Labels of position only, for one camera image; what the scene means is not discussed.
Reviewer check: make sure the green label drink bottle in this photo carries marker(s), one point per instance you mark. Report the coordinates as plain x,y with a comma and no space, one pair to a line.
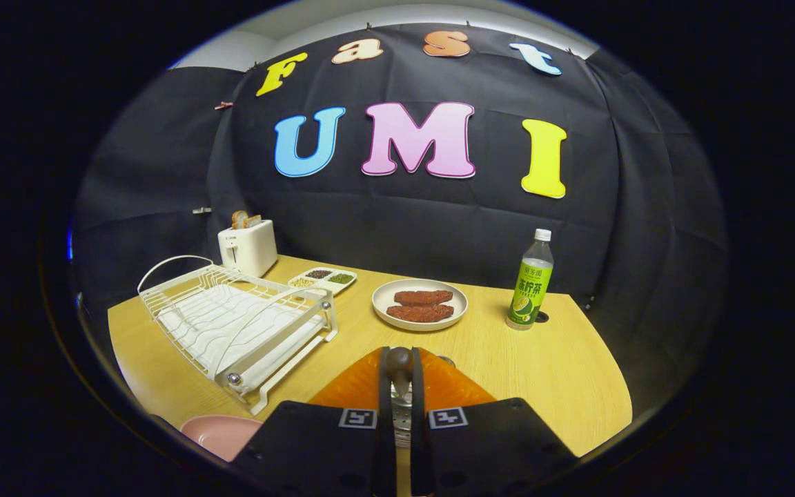
528,290

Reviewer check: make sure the white divided snack tray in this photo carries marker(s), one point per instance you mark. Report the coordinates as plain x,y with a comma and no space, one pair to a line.
321,283

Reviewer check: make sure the metal spoon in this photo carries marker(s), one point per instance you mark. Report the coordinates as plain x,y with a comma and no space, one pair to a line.
399,360

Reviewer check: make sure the pink plate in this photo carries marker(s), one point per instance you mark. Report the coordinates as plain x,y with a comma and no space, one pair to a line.
218,435

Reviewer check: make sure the black backdrop cloth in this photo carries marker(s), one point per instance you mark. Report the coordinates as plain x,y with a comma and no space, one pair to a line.
439,228

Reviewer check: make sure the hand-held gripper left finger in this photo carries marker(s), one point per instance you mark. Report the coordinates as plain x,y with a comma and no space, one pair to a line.
386,455

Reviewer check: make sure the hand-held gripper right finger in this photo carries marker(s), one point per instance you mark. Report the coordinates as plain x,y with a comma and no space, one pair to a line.
417,455

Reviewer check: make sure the toasted bread slice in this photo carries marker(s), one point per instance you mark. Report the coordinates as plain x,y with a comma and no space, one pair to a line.
254,221
239,220

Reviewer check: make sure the brown meat patty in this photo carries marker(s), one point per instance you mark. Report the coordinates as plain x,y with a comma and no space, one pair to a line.
424,297
419,313

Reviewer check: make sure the cream round plate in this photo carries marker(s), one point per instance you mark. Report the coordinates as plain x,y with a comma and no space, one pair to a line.
419,284

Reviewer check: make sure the white ribbed drain tray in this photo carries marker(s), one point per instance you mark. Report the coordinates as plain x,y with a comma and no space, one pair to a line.
232,324

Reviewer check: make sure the white toaster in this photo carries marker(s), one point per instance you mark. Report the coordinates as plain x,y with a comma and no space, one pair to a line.
252,248

